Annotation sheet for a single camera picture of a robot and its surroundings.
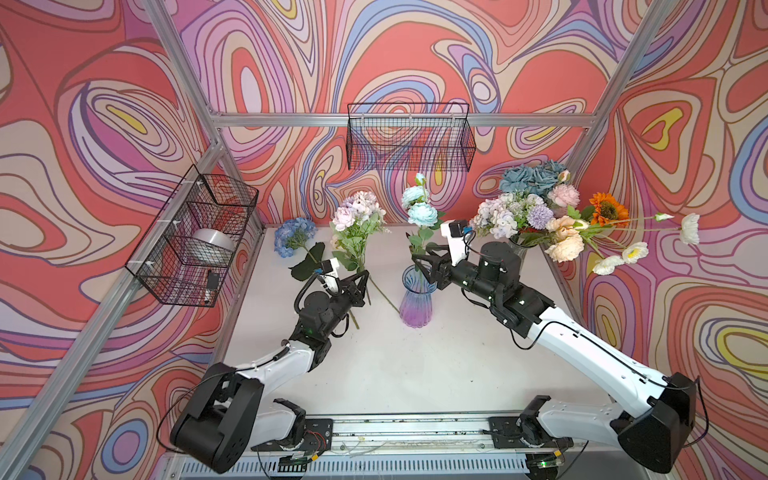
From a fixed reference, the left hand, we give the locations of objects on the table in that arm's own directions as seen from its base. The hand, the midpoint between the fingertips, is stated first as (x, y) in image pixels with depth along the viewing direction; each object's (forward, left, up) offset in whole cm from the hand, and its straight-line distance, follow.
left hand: (371, 272), depth 79 cm
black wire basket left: (-7, +47, +11) cm, 49 cm away
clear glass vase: (+13, -45, -6) cm, 48 cm away
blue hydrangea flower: (+26, +29, -12) cm, 41 cm away
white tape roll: (0, +38, +11) cm, 40 cm away
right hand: (-3, -12, +9) cm, 16 cm away
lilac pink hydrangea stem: (+10, -35, +11) cm, 38 cm away
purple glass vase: (0, -14, -19) cm, 23 cm away
